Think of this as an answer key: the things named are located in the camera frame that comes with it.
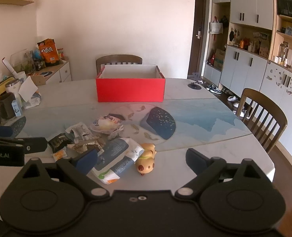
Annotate brown foil wrapper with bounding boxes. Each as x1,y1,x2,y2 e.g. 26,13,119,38
67,139,104,153

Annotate black snack packet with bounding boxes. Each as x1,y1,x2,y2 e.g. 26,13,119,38
48,133,73,153

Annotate blue white wet wipes pack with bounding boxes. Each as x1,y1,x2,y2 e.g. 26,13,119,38
91,137,144,185

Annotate orange blue small packet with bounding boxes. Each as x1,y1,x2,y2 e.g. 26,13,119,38
52,149,67,162

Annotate white printed snack wrapper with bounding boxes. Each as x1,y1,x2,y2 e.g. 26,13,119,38
65,122,100,144

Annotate blueberry bread package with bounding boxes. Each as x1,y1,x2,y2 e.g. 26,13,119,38
89,114,125,135

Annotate dark mug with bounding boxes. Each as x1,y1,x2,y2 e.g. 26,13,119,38
0,93,16,120

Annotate small blue carton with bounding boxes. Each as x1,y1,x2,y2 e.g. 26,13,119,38
11,100,22,117

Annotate clear plastic bag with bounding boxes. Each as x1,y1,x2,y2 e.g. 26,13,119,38
22,91,42,110

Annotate white paper sheet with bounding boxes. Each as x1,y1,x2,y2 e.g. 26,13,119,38
19,76,38,102

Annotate white patterned cup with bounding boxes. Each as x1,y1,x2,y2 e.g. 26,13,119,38
13,71,27,83

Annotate sneakers on floor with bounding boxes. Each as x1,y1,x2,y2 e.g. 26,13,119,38
206,84,222,95

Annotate black phone stand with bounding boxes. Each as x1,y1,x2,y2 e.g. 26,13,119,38
188,72,204,90

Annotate white drawer sideboard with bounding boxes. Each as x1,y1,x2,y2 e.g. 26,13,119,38
30,60,72,86

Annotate right wooden chair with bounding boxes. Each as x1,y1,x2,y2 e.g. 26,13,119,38
235,88,288,153

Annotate wooden chair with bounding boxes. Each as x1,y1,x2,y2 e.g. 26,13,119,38
96,54,143,74
235,88,288,153

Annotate red cardboard box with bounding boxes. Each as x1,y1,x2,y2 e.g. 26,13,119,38
96,64,166,103

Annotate orange snack bag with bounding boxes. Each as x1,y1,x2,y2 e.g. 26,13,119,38
37,39,60,67

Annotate dark brown door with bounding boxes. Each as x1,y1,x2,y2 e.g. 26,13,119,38
188,0,207,75

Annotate far wooden chair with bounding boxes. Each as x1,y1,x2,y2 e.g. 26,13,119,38
96,54,143,74

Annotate hanging grey tote bag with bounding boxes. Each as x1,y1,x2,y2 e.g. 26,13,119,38
209,17,223,35

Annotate large white wall cabinet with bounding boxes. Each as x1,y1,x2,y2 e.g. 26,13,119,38
212,0,292,156

